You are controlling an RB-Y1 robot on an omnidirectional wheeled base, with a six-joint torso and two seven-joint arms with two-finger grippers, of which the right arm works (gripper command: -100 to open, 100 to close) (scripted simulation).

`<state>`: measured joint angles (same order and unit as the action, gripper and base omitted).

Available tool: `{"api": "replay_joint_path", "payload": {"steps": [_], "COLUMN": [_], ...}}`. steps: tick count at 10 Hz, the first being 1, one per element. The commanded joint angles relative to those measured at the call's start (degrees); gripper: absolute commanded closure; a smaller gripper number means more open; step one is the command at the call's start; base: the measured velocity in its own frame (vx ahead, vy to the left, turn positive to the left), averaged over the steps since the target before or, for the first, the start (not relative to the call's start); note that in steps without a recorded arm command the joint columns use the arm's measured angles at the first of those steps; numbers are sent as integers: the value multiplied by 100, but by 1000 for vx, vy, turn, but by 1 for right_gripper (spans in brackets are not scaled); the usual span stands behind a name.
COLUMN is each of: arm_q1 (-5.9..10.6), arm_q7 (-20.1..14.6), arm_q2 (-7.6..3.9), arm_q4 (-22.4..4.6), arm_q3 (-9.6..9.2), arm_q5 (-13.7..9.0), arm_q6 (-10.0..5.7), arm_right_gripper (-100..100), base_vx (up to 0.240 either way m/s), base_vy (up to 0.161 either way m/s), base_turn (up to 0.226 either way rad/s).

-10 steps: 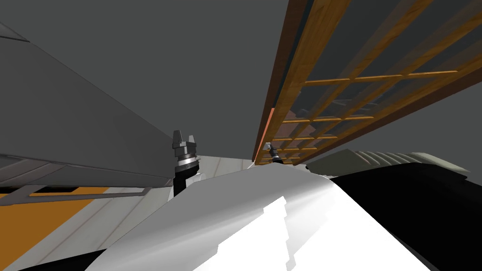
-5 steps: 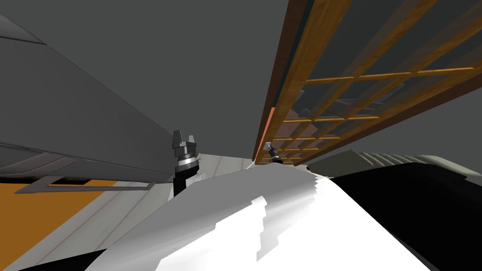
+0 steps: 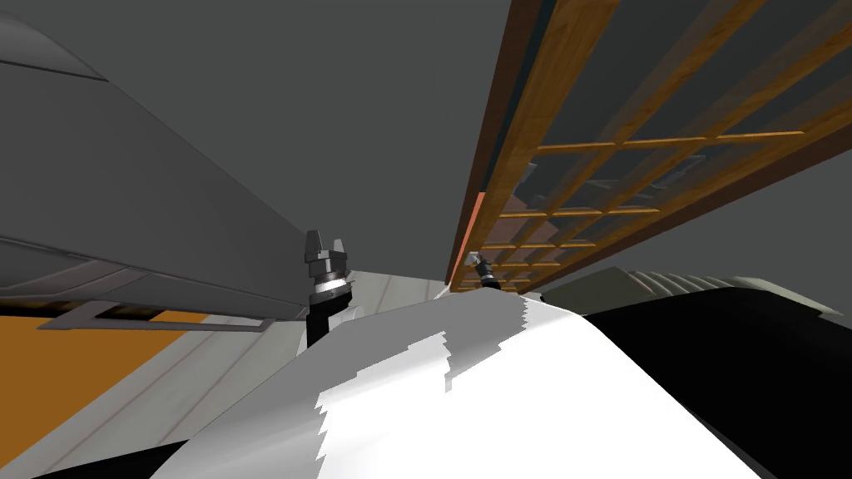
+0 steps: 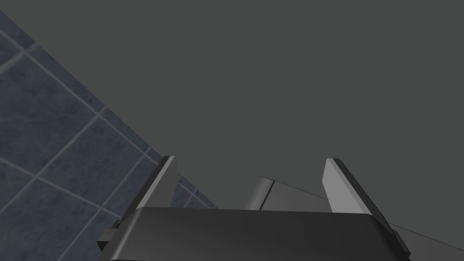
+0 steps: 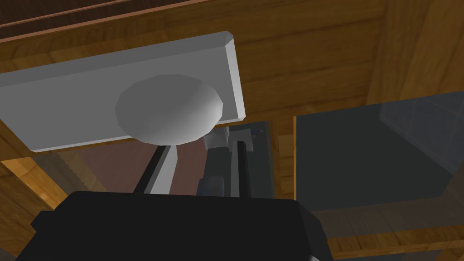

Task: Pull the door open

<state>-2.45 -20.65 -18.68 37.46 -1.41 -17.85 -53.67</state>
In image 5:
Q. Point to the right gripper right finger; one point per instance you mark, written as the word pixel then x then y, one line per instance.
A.
pixel 240 170

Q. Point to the grey round door knob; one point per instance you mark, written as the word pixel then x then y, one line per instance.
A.
pixel 168 108

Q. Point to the grey door knob plate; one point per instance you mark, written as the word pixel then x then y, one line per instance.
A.
pixel 61 108

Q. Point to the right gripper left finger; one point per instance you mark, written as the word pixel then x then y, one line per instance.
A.
pixel 162 174

